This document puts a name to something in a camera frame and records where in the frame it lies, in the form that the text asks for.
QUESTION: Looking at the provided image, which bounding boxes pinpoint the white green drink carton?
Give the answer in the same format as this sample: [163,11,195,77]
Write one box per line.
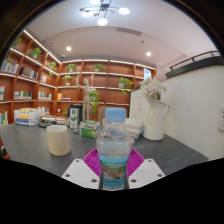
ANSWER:
[69,107,80,130]

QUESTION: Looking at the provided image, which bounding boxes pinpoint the wooden shelf unit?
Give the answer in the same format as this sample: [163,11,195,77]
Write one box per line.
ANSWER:
[0,29,157,126]

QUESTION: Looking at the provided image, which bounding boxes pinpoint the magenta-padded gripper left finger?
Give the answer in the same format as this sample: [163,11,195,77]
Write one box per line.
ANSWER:
[61,148,101,190]

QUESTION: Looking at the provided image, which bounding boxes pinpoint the dark magazine stack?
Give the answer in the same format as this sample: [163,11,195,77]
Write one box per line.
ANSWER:
[38,114,71,129]

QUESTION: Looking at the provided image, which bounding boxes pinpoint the multi-bulb ceiling chandelier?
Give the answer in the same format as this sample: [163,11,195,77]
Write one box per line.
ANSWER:
[79,0,131,27]

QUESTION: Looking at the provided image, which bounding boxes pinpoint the black ceiling track rail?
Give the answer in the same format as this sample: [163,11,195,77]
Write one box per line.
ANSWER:
[169,50,221,71]

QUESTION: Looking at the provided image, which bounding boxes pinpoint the beige upholstered chair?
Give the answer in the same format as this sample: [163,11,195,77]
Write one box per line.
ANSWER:
[97,105,108,123]

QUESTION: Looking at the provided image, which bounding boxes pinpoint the dark blue chair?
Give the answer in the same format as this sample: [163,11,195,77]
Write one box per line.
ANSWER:
[67,104,83,118]

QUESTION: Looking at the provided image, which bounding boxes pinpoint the colourful book stack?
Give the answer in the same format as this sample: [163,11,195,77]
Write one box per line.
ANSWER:
[13,107,44,127]

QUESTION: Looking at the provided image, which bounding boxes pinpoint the green cardboard box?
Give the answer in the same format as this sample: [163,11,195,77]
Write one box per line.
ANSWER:
[80,120,102,139]

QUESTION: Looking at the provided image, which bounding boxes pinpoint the ceiling air vent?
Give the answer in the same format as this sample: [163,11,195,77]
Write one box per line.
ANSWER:
[116,27,142,36]

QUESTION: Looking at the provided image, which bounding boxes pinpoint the white ceramic pitcher vase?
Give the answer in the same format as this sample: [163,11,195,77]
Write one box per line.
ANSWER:
[143,99,170,141]

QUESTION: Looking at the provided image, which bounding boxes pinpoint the white book stack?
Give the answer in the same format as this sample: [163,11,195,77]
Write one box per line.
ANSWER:
[123,117,146,139]

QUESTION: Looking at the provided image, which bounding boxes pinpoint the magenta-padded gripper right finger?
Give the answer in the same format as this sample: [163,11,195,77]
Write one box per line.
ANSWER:
[128,148,166,190]

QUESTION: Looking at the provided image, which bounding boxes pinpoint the clear plastic water bottle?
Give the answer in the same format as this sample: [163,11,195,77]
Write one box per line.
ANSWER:
[95,107,135,191]

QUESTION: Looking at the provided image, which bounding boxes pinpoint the wooden artist mannequin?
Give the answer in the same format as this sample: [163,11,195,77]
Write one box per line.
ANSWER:
[76,74,97,122]

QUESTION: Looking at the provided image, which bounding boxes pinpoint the pale pink flower bouquet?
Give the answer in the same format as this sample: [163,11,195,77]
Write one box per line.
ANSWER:
[136,73,168,103]

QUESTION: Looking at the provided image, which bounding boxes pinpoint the cream ceramic cup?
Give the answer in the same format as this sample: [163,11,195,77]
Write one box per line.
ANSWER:
[46,124,72,157]

